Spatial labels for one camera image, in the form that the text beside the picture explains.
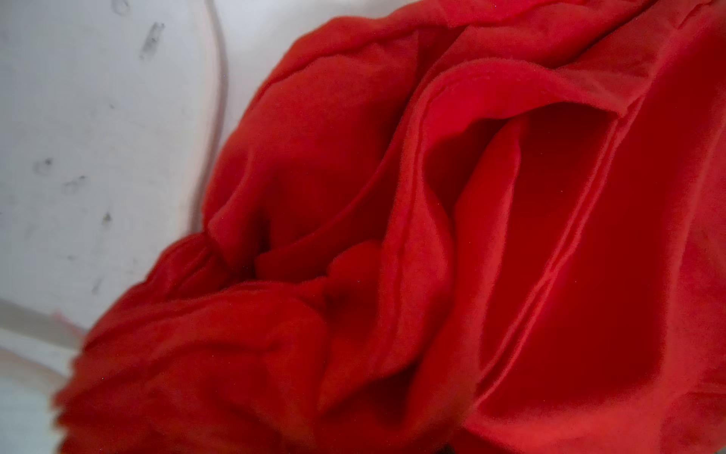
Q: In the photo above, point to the red shorts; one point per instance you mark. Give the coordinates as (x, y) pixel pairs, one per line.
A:
(469, 226)

